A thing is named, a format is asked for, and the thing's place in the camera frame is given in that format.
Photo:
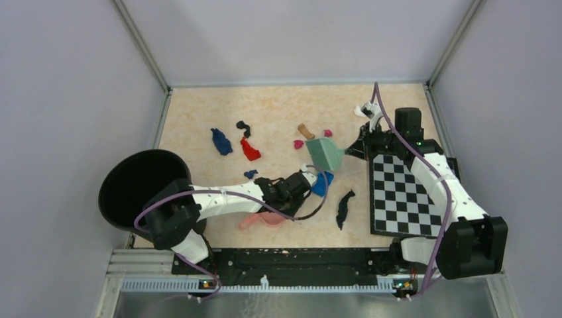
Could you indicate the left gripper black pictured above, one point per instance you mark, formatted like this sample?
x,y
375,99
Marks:
x,y
299,201

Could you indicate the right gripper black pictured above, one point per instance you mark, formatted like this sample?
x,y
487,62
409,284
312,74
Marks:
x,y
362,148

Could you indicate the pink plastic dustpan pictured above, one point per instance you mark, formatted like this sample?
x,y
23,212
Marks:
x,y
266,218

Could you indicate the green plastic hand brush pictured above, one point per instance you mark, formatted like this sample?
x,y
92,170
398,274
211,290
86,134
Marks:
x,y
325,153

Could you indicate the black paper scrap long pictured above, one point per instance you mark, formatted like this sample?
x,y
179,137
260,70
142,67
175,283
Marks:
x,y
343,209

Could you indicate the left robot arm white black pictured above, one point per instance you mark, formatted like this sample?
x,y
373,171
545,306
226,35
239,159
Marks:
x,y
170,217

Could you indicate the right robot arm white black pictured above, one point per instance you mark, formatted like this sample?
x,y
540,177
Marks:
x,y
469,242

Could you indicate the blue toy car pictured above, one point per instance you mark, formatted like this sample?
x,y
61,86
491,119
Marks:
x,y
324,180

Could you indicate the white paper scrap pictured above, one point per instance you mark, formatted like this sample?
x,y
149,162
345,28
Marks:
x,y
358,111

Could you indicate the small blue paper scrap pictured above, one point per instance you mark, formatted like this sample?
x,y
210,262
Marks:
x,y
250,174

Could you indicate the red paper scrap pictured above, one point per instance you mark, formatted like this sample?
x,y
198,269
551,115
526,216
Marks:
x,y
251,153

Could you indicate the black white checkerboard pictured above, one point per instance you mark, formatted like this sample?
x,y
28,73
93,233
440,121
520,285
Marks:
x,y
399,204

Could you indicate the wooden arch block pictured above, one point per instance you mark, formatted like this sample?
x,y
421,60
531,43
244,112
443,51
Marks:
x,y
304,131

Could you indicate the large dark blue paper scrap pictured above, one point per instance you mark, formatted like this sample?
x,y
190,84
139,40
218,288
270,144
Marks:
x,y
221,142

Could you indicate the small black paper scrap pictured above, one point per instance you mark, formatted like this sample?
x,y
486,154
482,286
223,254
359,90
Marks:
x,y
243,126

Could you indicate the black round trash bin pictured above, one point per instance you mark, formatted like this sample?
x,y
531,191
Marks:
x,y
133,182

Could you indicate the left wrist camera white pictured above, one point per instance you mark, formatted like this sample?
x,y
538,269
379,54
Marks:
x,y
308,174

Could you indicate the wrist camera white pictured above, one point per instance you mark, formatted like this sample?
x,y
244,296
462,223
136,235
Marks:
x,y
371,110
308,174

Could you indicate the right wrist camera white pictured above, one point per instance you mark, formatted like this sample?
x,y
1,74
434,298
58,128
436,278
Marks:
x,y
371,110

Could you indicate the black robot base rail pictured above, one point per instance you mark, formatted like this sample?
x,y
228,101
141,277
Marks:
x,y
303,267

